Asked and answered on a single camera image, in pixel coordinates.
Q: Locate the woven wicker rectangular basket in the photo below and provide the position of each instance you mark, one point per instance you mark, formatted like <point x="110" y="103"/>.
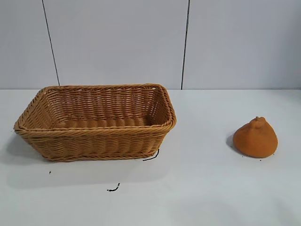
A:
<point x="94" y="141"/>

